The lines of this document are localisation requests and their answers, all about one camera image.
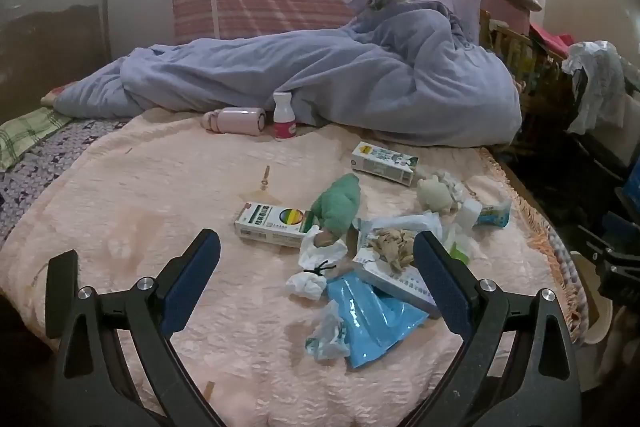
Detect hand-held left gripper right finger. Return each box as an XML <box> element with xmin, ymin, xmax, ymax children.
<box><xmin>400</xmin><ymin>230</ymin><xmax>583</xmax><ymax>427</ymax></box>

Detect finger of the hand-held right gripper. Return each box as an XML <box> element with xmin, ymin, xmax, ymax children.
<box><xmin>575</xmin><ymin>209</ymin><xmax>631</xmax><ymax>258</ymax></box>

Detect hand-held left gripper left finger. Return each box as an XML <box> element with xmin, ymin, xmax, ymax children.
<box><xmin>46</xmin><ymin>228</ymin><xmax>226</xmax><ymax>427</ymax></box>

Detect cream plastic bucket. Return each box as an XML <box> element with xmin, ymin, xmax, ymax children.
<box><xmin>572</xmin><ymin>252</ymin><xmax>613</xmax><ymax>345</ymax></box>

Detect white blue medicine box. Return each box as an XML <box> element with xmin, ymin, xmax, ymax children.
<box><xmin>352</xmin><ymin>252</ymin><xmax>443</xmax><ymax>320</ymax></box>

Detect blue plastic packet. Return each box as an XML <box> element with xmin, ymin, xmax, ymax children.
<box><xmin>326</xmin><ymin>271</ymin><xmax>430</xmax><ymax>369</ymax></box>

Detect green wrapper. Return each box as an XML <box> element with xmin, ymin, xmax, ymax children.
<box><xmin>449</xmin><ymin>242</ymin><xmax>472</xmax><ymax>266</ymax></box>

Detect brown peel scraps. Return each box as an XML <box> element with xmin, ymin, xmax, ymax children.
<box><xmin>369</xmin><ymin>229</ymin><xmax>416</xmax><ymax>275</ymax></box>

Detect small white blue carton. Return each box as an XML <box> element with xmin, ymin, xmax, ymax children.
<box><xmin>460</xmin><ymin>198</ymin><xmax>512</xmax><ymax>228</ymax></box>

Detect cream turtle toy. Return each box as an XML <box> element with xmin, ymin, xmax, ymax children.
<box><xmin>416</xmin><ymin>175</ymin><xmax>458</xmax><ymax>214</ymax></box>

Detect white rainbow-print medicine box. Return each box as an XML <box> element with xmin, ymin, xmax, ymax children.
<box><xmin>234</xmin><ymin>202</ymin><xmax>313</xmax><ymax>249</ymax></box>

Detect crumpled white tissue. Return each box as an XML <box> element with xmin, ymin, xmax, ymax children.
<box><xmin>286</xmin><ymin>271</ymin><xmax>328</xmax><ymax>300</ymax></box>
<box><xmin>440</xmin><ymin>169</ymin><xmax>468</xmax><ymax>202</ymax></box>
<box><xmin>298</xmin><ymin>227</ymin><xmax>348</xmax><ymax>270</ymax></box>

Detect pink fringed blanket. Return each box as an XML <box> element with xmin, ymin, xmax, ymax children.
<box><xmin>0</xmin><ymin>109</ymin><xmax>586</xmax><ymax>427</ymax></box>

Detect green plush cloth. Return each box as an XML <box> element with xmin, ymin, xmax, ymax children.
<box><xmin>310</xmin><ymin>173</ymin><xmax>362</xmax><ymax>240</ymax></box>

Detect crumpled clear wrapper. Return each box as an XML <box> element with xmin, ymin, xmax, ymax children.
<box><xmin>305</xmin><ymin>301</ymin><xmax>352</xmax><ymax>362</ymax></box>

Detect white green milk carton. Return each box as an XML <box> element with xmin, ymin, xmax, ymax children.
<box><xmin>351</xmin><ymin>142</ymin><xmax>420</xmax><ymax>186</ymax></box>

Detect pink bottle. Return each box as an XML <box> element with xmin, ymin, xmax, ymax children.
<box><xmin>202</xmin><ymin>107</ymin><xmax>267</xmax><ymax>136</ymax></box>

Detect white plastic bag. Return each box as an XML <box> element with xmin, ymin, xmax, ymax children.
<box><xmin>561</xmin><ymin>41</ymin><xmax>626</xmax><ymax>135</ymax></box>

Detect white red-label medicine bottle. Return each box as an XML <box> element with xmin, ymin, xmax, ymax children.
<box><xmin>272</xmin><ymin>92</ymin><xmax>297</xmax><ymax>141</ymax></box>

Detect red cloth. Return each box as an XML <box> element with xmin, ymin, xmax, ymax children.
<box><xmin>530</xmin><ymin>23</ymin><xmax>573</xmax><ymax>52</ymax></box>

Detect green plaid cloth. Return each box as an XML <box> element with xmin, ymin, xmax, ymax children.
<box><xmin>0</xmin><ymin>107</ymin><xmax>73</xmax><ymax>170</ymax></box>

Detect wooden crib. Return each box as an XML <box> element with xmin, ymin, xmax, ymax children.
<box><xmin>480</xmin><ymin>9</ymin><xmax>566</xmax><ymax>108</ymax></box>

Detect lavender quilt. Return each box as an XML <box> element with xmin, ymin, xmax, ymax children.
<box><xmin>52</xmin><ymin>0</ymin><xmax>523</xmax><ymax>148</ymax></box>

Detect black hair tie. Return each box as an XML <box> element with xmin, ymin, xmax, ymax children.
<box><xmin>306</xmin><ymin>260</ymin><xmax>337</xmax><ymax>278</ymax></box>

